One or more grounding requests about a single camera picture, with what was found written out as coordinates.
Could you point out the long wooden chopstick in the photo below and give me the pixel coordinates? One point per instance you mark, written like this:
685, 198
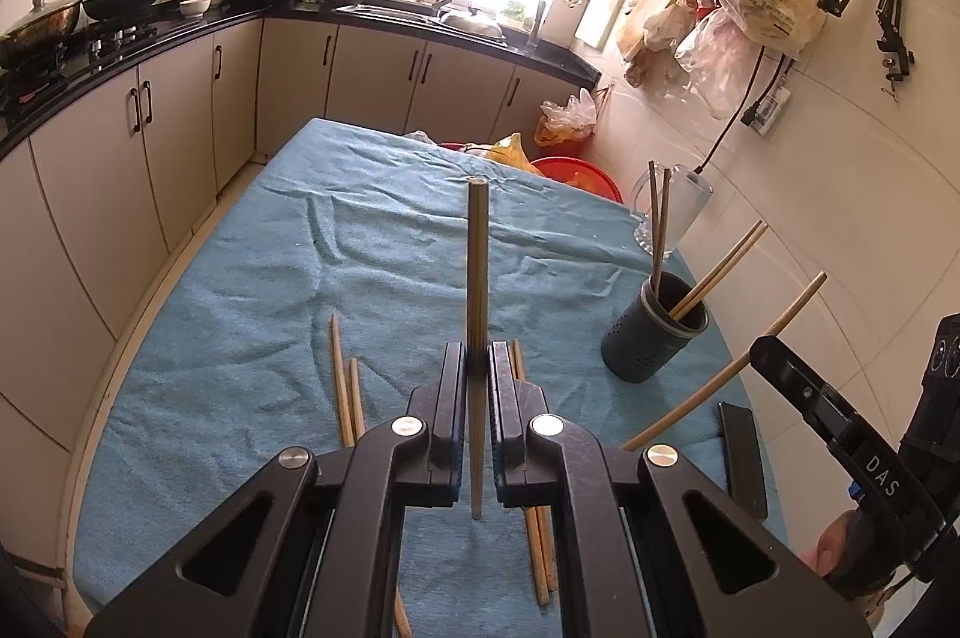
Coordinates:
720, 263
654, 233
720, 379
341, 383
731, 267
551, 548
663, 218
477, 270
536, 563
358, 398

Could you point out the white cutting board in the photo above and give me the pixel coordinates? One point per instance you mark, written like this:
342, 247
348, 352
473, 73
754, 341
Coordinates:
600, 11

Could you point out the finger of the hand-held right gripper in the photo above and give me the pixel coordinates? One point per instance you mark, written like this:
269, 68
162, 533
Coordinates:
806, 394

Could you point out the cream lower kitchen cabinets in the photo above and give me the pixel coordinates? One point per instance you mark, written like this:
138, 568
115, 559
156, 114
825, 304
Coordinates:
180, 113

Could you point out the white bowl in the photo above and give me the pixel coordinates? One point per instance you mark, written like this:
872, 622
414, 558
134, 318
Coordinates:
195, 6

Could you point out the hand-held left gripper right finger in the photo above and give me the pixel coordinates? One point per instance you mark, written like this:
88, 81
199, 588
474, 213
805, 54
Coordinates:
501, 413

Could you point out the black kitchen countertop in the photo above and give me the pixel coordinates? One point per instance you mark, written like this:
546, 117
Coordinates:
187, 29

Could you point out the black smartphone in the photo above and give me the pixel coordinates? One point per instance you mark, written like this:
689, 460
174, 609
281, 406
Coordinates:
744, 458

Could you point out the orange plastic bag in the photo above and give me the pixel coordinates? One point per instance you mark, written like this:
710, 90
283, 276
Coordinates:
562, 124

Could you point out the black gas stove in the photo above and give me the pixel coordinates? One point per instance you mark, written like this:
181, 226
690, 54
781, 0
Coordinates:
90, 49

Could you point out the wall socket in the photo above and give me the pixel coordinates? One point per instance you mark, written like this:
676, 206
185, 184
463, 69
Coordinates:
771, 111

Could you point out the translucent plastic bag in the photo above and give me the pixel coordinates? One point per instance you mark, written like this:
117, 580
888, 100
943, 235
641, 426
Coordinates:
716, 53

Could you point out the yellow plastic bag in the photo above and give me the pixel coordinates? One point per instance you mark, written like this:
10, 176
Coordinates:
514, 154

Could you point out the blue table cloth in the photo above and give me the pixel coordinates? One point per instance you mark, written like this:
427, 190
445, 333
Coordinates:
262, 323

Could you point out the clear glass pitcher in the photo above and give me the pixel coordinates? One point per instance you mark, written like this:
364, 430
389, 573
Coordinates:
686, 210

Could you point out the red plastic basin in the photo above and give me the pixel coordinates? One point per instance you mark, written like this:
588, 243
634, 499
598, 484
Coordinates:
577, 176

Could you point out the steel pot with lid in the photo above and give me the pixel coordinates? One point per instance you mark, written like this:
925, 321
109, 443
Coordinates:
37, 26

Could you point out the steel pan lid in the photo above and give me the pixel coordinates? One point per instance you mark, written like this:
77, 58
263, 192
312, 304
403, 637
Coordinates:
472, 24

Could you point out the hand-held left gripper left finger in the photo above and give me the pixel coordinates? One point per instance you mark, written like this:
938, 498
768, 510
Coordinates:
454, 413

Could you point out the person's right hand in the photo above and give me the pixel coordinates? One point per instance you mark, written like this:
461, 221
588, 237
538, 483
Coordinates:
829, 544

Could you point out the dark grey chopstick holder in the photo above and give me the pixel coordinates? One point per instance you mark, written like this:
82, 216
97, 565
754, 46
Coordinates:
645, 345

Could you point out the steel faucet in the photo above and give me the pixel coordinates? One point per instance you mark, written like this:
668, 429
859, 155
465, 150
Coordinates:
535, 23

